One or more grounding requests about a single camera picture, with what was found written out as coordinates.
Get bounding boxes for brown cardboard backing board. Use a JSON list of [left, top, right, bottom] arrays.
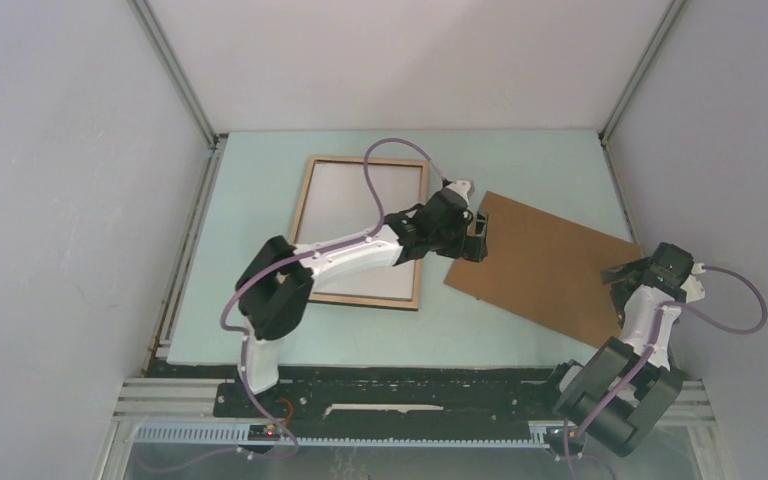
[[444, 192, 641, 347]]

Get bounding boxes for wooden picture frame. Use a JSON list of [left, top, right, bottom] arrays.
[[287, 155, 431, 312]]

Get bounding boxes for photo print sheet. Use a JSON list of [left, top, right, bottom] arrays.
[[294, 162, 424, 303]]

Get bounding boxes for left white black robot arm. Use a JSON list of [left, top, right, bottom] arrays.
[[220, 180, 489, 417]]

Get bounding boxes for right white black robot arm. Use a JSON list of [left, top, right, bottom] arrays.
[[541, 243, 699, 457]]

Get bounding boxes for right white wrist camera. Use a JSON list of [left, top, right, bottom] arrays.
[[680, 274, 706, 304]]

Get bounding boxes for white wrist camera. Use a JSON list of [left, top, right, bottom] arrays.
[[446, 179, 475, 204], [680, 274, 706, 304]]

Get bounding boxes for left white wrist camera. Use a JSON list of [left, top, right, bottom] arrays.
[[446, 179, 475, 204]]

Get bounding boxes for white cable duct strip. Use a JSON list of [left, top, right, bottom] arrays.
[[132, 422, 549, 449]]

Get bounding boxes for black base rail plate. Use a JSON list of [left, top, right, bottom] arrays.
[[213, 366, 563, 440]]

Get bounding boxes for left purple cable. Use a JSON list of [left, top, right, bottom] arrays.
[[219, 137, 455, 475]]

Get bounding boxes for right corner aluminium post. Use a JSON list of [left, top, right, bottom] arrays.
[[599, 0, 690, 147]]

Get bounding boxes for corner aluminium post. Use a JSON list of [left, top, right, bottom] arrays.
[[599, 0, 690, 147], [127, 0, 219, 148]]

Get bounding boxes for aluminium frame rails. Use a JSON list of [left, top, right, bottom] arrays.
[[114, 378, 716, 427]]

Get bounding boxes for left corner aluminium post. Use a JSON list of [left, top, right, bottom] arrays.
[[127, 0, 219, 148]]

